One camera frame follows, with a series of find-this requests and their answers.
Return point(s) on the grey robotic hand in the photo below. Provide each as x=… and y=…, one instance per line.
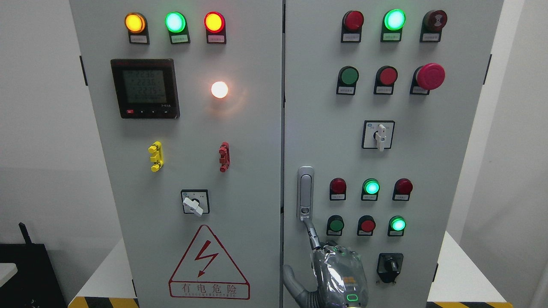
x=339, y=272

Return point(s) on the silver door handle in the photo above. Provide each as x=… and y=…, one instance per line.
x=304, y=199

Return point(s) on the grey cabinet door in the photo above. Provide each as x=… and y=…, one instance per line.
x=245, y=201
x=325, y=130

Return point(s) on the red indicator light left door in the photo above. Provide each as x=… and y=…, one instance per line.
x=215, y=26

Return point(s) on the green indicator light left door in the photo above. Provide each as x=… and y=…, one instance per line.
x=177, y=27

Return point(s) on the red push button lower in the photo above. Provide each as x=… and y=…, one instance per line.
x=366, y=226

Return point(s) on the red push button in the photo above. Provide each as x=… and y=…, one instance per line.
x=366, y=226
x=385, y=79

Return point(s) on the red indicator light middle left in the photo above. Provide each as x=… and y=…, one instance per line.
x=338, y=189

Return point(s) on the green indicator light middle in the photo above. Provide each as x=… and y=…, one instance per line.
x=370, y=189

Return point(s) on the red indicator light middle right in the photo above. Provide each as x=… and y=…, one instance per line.
x=402, y=190

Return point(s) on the white platform with hazard stripes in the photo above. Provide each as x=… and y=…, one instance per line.
x=458, y=283

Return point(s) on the red electrical hazard sticker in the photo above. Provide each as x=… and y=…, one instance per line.
x=206, y=270

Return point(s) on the green push button upper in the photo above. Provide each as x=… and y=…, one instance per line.
x=347, y=80

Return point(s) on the red push button upper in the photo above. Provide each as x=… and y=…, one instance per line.
x=385, y=79

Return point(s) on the red emergency stop button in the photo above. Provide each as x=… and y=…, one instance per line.
x=426, y=78

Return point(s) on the white indicator light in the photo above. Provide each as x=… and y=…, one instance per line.
x=219, y=89

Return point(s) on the red indicator light top row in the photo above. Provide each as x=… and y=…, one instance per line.
x=351, y=27

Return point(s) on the green indicator light top row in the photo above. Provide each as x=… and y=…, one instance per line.
x=392, y=25

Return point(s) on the black digital power meter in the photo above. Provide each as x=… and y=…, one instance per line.
x=146, y=88

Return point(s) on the dark red buzzer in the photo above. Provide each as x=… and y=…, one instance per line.
x=432, y=25

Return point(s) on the black box with antenna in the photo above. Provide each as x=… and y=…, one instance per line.
x=35, y=284

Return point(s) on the yellow indicator light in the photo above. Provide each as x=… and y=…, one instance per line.
x=137, y=27

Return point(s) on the black rotary switch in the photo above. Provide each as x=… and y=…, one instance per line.
x=389, y=266

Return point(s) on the white rotary switch upper right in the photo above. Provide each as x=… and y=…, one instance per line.
x=377, y=134

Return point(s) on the white rotary switch left door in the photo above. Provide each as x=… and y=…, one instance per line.
x=195, y=201

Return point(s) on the red terminal post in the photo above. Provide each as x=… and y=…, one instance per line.
x=224, y=159

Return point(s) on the yellow terminal post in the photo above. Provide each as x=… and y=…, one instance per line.
x=156, y=156

